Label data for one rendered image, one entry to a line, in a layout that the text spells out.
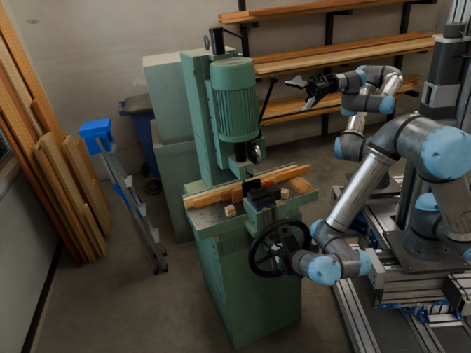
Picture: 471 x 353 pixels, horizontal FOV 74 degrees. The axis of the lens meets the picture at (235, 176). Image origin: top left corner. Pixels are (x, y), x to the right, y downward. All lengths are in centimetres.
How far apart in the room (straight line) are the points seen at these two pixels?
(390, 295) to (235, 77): 104
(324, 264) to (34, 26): 329
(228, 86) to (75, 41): 252
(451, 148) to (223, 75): 76
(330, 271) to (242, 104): 70
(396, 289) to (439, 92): 75
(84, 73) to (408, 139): 317
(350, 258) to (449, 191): 31
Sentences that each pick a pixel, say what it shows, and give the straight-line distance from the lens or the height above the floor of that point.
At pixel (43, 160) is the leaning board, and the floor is 93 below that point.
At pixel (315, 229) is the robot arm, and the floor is 104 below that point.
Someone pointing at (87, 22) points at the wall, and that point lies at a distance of 355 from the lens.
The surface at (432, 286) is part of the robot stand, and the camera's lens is 150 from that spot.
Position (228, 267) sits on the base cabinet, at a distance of 152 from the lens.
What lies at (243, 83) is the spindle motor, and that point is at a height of 143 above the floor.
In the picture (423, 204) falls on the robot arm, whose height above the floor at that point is 104.
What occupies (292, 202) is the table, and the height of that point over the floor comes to 88.
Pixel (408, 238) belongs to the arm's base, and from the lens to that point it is 137.
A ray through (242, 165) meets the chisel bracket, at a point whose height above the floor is 107.
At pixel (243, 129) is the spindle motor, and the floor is 125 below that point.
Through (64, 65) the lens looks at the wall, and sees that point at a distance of 363.
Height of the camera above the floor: 172
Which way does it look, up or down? 30 degrees down
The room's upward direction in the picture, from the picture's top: 7 degrees counter-clockwise
